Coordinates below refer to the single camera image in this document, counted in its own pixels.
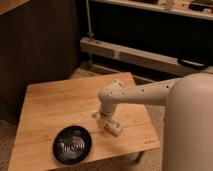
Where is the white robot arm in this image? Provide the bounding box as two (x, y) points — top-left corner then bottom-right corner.
(98, 73), (213, 171)

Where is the black ceramic bowl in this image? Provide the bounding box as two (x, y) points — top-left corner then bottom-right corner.
(52, 125), (92, 165)

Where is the wooden table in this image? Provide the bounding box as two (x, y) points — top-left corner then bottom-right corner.
(8, 73), (160, 171)

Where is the long wooden beam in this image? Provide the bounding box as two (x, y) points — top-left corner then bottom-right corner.
(79, 36), (213, 77)

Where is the metal pole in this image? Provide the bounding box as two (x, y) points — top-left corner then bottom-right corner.
(86, 0), (94, 40)

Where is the wooden shelf board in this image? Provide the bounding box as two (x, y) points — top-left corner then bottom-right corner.
(92, 0), (213, 21)

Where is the black handle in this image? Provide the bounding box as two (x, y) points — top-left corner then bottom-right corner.
(177, 58), (209, 70)

